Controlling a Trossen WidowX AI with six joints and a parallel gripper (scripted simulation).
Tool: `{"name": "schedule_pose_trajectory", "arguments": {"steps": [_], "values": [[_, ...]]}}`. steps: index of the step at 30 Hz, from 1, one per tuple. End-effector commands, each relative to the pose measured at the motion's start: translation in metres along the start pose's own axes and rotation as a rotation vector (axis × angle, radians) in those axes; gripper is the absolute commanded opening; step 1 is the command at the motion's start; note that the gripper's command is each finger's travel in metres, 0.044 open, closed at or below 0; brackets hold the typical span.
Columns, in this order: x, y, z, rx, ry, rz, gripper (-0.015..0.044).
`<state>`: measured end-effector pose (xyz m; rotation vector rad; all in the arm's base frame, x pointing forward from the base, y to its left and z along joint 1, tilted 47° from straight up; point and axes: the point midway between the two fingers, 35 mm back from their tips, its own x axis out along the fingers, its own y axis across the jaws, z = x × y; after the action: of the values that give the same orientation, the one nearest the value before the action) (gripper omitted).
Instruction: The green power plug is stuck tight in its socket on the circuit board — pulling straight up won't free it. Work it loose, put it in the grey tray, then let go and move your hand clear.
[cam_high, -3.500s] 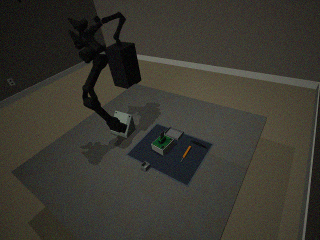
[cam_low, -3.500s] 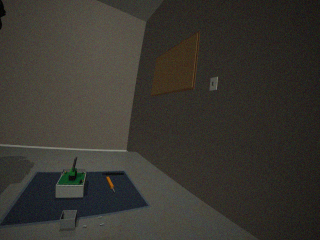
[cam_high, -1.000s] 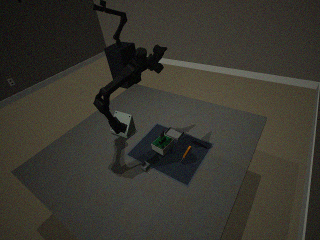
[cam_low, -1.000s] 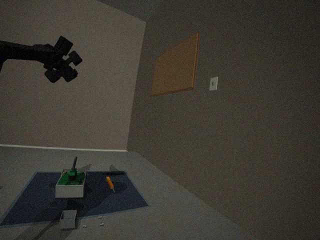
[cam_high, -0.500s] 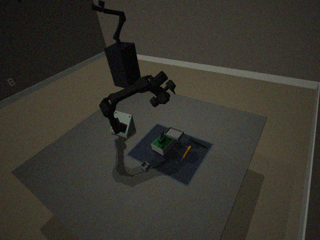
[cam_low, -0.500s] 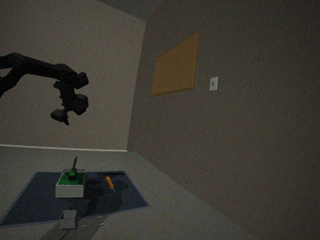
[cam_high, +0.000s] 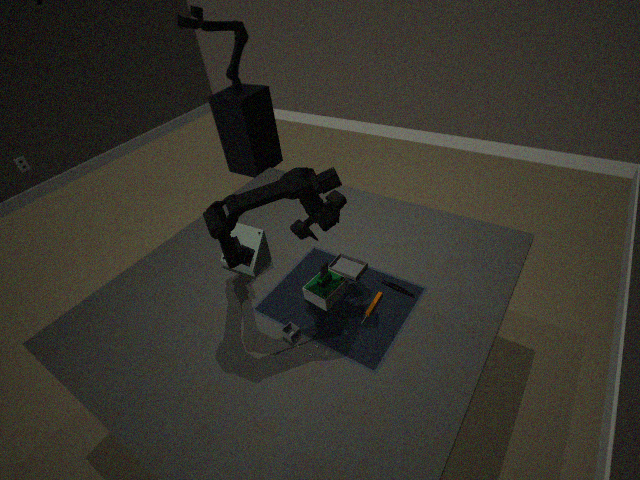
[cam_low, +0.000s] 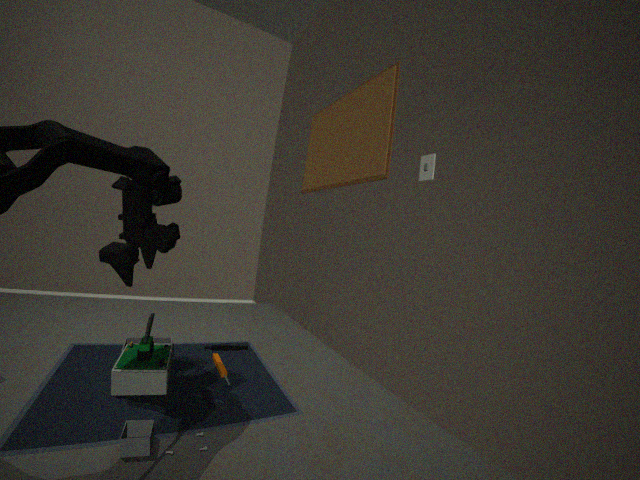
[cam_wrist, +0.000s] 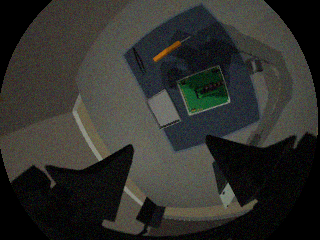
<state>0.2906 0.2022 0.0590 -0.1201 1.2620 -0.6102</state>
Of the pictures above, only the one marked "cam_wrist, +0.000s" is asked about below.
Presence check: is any dark blue work mat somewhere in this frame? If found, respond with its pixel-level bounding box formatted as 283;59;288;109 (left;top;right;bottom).
121;3;263;153

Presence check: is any green circuit board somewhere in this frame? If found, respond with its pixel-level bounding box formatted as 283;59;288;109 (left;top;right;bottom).
177;69;228;113

